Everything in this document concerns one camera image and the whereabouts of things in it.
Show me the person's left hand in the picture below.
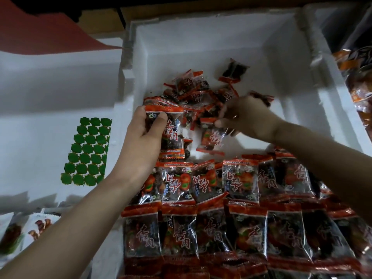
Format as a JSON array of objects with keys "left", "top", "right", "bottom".
[{"left": 112, "top": 105, "right": 169, "bottom": 188}]

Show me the person's right hand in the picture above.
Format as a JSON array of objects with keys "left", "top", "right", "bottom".
[{"left": 214, "top": 95, "right": 286, "bottom": 144}]

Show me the dark red snack packet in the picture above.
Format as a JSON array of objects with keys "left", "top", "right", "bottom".
[
  {"left": 196, "top": 116, "right": 229, "bottom": 156},
  {"left": 143, "top": 104, "right": 187, "bottom": 162}
]

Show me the pile of brown packets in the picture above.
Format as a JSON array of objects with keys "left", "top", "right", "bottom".
[{"left": 334, "top": 46, "right": 372, "bottom": 143}]

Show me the pile of dark red packets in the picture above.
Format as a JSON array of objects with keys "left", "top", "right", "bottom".
[{"left": 119, "top": 58, "right": 372, "bottom": 279}]

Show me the pile of white printed packets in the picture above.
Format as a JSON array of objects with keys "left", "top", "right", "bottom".
[{"left": 0, "top": 209, "right": 64, "bottom": 268}]

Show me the person's left forearm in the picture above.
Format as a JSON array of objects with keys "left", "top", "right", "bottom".
[{"left": 0, "top": 174, "right": 140, "bottom": 279}]

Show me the person's right forearm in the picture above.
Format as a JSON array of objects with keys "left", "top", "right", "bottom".
[{"left": 270, "top": 122, "right": 372, "bottom": 221}]

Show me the green leaf-pattern sheet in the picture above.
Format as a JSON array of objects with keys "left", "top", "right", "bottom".
[{"left": 60, "top": 117, "right": 113, "bottom": 187}]

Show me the red scalloped sign yellow lettering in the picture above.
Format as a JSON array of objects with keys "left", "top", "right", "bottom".
[{"left": 0, "top": 0, "right": 120, "bottom": 56}]

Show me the black metal guard rail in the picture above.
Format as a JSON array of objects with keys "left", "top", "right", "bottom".
[{"left": 6, "top": 0, "right": 175, "bottom": 21}]

